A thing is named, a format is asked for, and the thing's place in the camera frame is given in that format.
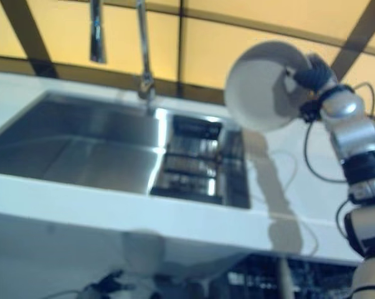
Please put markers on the stainless steel sink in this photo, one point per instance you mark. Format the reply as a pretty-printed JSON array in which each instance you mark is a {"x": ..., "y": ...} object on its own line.
[{"x": 81, "y": 143}]

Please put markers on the black steel dish rack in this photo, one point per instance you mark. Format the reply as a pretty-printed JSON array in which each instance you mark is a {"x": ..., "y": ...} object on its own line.
[{"x": 200, "y": 165}]

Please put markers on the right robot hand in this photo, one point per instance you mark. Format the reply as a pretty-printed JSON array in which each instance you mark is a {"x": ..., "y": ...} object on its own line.
[{"x": 318, "y": 74}]

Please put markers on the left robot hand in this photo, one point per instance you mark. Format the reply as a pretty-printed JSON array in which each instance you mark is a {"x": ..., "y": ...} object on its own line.
[{"x": 108, "y": 284}]

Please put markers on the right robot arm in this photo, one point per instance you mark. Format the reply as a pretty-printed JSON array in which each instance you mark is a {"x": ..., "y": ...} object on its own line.
[{"x": 352, "y": 134}]

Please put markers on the chrome gooseneck faucet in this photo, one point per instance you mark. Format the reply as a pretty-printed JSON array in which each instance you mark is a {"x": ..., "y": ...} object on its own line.
[{"x": 145, "y": 46}]

